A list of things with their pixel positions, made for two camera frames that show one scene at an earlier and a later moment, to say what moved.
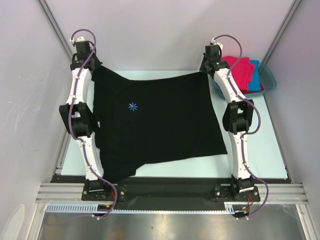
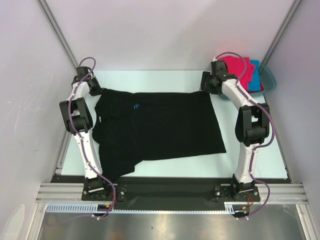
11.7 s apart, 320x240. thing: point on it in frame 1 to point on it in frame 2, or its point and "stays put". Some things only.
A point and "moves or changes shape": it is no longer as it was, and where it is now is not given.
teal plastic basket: [267, 78] stays put
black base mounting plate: [172, 193] stays put
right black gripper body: [206, 59] to [208, 77]
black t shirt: [139, 122] moves or changes shape
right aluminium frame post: [293, 9] stays put
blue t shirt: [255, 85] stays put
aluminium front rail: [269, 192] stays put
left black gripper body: [92, 55] to [96, 89]
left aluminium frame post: [57, 30] stays put
